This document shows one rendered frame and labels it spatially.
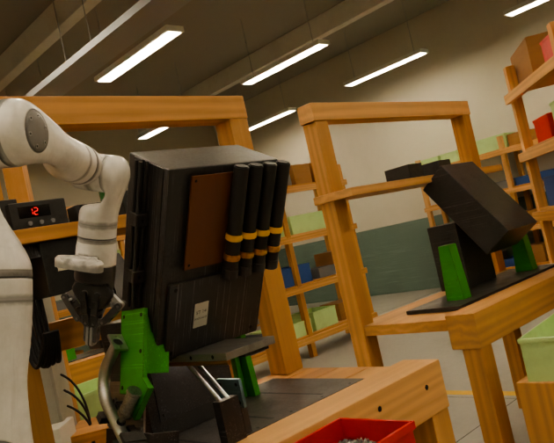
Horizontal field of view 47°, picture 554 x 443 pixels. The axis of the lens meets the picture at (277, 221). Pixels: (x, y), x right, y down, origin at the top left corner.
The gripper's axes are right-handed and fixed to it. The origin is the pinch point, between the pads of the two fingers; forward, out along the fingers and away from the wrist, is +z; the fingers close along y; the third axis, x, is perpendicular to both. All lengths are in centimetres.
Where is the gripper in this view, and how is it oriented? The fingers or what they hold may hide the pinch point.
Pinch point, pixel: (91, 335)
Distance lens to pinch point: 129.5
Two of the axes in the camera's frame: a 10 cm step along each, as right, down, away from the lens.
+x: -2.2, 1.3, -9.7
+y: -9.7, -1.3, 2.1
